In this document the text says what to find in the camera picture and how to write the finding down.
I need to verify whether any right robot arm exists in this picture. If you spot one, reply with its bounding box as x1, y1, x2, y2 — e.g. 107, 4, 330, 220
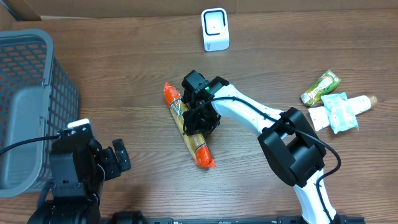
182, 70, 338, 223

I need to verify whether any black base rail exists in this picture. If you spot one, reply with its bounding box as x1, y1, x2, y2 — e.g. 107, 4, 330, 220
100, 215, 366, 224

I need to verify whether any grey plastic basket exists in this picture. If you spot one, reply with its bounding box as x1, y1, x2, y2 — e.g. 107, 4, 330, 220
1, 29, 80, 198

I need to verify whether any teal snack packet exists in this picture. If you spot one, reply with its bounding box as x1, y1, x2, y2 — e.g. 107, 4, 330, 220
321, 92, 359, 134

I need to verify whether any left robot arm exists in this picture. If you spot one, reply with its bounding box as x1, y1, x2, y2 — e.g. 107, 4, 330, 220
28, 137, 131, 224

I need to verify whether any white barcode scanner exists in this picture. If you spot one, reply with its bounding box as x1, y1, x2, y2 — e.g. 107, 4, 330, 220
201, 7, 229, 52

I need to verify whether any spaghetti pack with red ends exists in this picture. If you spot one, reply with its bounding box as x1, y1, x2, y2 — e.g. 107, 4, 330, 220
164, 82, 216, 169

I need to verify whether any green yellow snack bar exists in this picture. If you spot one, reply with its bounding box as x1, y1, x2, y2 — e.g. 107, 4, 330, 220
300, 70, 341, 106

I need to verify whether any white Pantene tube gold cap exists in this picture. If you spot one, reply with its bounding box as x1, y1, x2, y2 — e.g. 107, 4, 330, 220
308, 95, 377, 131

